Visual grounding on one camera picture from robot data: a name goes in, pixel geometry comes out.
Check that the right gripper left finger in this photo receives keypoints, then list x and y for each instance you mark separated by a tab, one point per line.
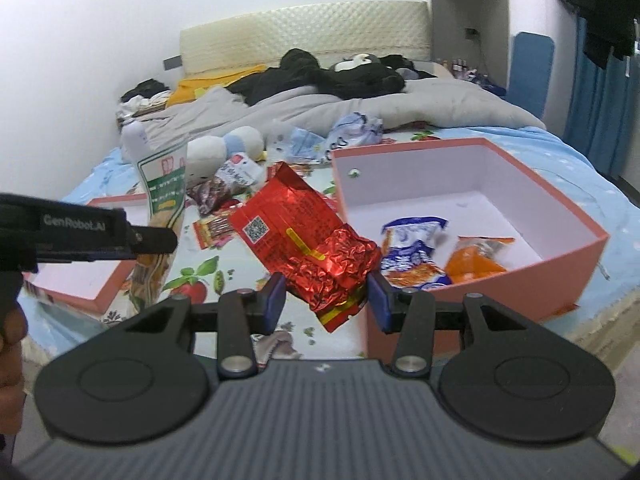
241	314

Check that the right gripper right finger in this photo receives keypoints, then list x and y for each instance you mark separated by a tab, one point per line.
408	313

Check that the blue white snack bag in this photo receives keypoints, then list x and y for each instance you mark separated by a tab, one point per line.
408	246

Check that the orange snack bag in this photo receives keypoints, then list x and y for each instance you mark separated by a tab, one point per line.
476	257

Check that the red foil snack bag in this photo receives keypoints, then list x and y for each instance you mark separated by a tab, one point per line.
293	231

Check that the shrimp flavour snack bag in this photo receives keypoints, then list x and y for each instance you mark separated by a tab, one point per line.
237	175

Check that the green white snack bag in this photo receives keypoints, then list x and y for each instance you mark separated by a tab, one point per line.
163	176

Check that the red yellow dried tofu pack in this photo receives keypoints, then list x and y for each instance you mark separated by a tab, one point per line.
215	230

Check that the person's left hand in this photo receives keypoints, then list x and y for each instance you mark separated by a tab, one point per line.
13	331

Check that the fruit print tablecloth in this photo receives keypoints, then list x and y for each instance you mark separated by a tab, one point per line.
299	334

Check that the pink shallow box lid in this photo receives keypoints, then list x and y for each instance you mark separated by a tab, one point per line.
89	287

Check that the pink deep gift box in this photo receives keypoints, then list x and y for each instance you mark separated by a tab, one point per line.
465	216

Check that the white spray bottle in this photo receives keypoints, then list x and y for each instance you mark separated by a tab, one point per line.
135	141

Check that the white blue plush toy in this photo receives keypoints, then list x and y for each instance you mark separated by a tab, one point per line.
208	153

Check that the cardboard box with clothes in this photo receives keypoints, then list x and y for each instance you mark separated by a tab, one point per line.
146	97

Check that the crumpled blue white plastic bag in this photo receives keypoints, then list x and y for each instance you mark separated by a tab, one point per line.
300	146

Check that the light blue star bedsheet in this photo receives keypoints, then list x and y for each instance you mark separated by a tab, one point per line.
615	285

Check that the yellow pillow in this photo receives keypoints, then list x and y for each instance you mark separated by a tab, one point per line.
191	88

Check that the grey duvet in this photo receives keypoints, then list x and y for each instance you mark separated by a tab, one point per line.
438	102

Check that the black clothes pile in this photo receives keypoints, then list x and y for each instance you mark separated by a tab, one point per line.
362	77

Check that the cream padded headboard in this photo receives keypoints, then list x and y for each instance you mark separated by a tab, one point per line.
329	31

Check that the blue chair back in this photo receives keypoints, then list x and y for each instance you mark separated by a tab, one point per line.
530	72

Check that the blue curtain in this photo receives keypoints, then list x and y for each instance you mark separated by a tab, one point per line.
604	101

